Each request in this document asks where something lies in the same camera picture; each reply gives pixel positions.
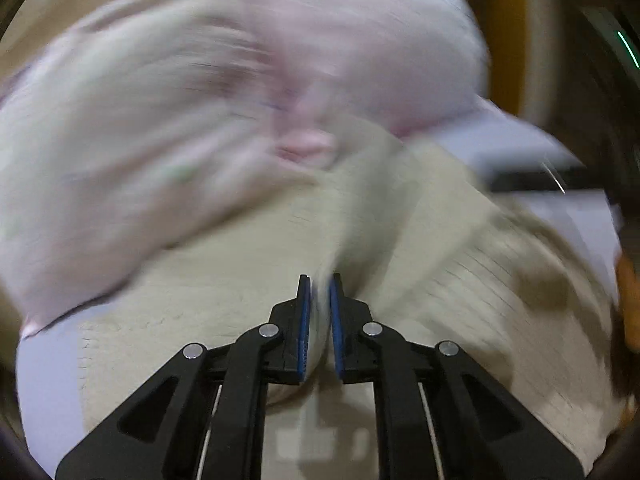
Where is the pink floral pillow with tree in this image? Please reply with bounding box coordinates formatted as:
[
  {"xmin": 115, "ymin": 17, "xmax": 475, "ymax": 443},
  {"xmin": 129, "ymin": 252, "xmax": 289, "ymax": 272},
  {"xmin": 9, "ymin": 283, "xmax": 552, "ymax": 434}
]
[{"xmin": 1, "ymin": 0, "xmax": 336, "ymax": 337}]

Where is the wooden bed frame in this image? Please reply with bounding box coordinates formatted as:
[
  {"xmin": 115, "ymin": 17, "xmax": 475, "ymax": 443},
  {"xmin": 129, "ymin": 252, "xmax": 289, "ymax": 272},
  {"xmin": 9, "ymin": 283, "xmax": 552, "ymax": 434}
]
[{"xmin": 466, "ymin": 0, "xmax": 562, "ymax": 126}]

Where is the pink floral pillow right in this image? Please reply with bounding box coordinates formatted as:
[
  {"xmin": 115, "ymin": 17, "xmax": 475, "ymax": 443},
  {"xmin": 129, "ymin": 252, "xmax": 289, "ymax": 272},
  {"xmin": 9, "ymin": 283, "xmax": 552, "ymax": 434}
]
[{"xmin": 245, "ymin": 0, "xmax": 488, "ymax": 136}]

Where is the beige cable-knit sweater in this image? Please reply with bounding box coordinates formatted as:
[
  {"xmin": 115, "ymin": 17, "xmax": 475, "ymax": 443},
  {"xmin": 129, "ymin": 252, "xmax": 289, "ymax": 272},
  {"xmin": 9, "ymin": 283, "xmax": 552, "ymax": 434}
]
[{"xmin": 81, "ymin": 120, "xmax": 622, "ymax": 479}]

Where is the lavender bed sheet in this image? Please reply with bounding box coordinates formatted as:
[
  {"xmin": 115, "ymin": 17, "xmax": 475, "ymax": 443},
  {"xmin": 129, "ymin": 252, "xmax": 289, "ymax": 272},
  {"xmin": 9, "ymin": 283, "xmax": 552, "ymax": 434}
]
[{"xmin": 16, "ymin": 106, "xmax": 621, "ymax": 472}]

